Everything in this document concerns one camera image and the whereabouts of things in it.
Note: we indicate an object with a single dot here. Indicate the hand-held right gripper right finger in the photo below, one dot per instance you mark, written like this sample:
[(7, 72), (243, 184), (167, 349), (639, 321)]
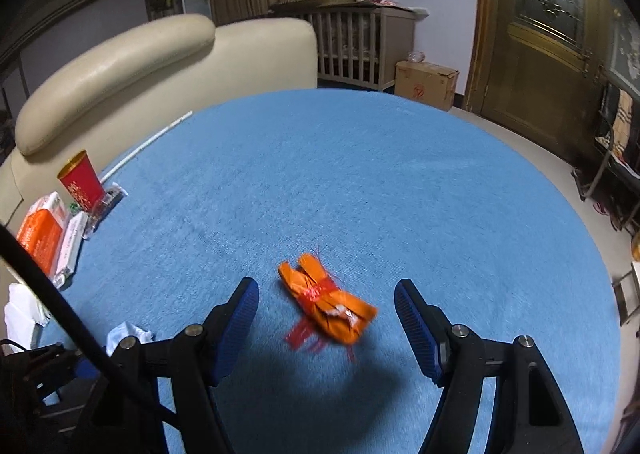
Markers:
[(420, 334)]

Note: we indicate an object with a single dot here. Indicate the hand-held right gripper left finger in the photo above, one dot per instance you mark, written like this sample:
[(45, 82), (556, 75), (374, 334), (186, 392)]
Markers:
[(235, 329)]

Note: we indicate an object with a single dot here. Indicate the white folded tissue stack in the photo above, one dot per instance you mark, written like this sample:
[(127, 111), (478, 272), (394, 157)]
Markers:
[(22, 306)]

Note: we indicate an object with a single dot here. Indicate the white knotted plastic bag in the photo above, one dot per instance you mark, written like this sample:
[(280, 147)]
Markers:
[(127, 334)]

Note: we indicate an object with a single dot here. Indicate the white barcode medicine box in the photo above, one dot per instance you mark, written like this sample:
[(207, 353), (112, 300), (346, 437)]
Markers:
[(70, 249)]

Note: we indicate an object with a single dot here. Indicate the orange tissue pack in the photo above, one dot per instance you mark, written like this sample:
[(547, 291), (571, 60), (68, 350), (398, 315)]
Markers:
[(40, 234)]

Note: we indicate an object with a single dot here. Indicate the blue tablecloth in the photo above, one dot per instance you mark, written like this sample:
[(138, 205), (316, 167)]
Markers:
[(350, 184)]

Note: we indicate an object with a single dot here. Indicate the dark snack packet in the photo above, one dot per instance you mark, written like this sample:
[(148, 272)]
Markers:
[(107, 201)]

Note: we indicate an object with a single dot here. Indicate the red paper cup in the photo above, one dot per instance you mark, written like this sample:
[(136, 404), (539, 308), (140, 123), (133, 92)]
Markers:
[(82, 184)]

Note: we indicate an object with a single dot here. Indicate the white thin tube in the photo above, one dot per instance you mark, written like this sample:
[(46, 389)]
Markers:
[(150, 141)]

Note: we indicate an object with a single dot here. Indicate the dark metal rack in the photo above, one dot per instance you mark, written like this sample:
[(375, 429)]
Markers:
[(600, 168)]

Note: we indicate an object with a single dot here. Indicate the cardboard box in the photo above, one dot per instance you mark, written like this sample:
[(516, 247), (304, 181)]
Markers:
[(425, 83)]

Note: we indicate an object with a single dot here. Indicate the wooden glass-panel door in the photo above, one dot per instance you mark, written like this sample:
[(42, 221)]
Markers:
[(505, 73)]

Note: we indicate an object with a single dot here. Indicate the beige leather sofa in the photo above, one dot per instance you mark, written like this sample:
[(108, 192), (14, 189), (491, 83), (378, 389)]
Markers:
[(150, 58)]

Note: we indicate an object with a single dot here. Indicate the wooden slatted crib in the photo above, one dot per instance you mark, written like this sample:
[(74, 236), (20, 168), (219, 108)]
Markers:
[(350, 48)]

